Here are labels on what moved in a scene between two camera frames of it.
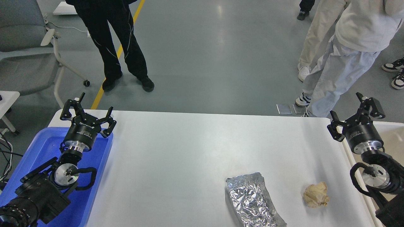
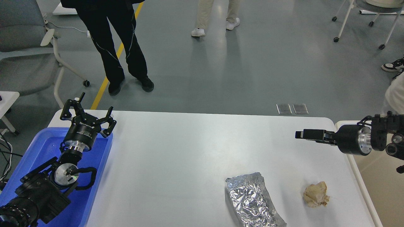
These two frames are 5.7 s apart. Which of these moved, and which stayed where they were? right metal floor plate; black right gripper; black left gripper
Moved: black right gripper
Stayed: right metal floor plate; black left gripper
